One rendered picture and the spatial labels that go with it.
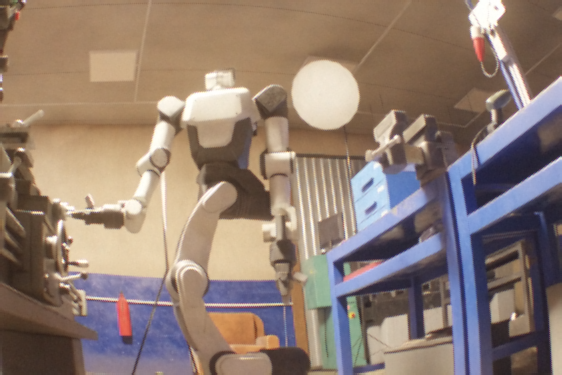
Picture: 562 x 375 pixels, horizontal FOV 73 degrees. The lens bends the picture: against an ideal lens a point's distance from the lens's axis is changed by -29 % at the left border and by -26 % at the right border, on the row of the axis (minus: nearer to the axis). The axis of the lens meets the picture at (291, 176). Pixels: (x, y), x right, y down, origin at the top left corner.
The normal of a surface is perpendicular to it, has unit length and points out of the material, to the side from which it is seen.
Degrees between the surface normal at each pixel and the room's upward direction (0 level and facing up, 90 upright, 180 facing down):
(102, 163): 90
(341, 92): 120
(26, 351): 90
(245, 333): 98
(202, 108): 89
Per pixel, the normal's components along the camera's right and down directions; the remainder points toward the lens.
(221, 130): -0.04, -0.37
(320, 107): -0.45, 0.44
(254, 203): 0.40, 0.03
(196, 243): 0.41, -0.36
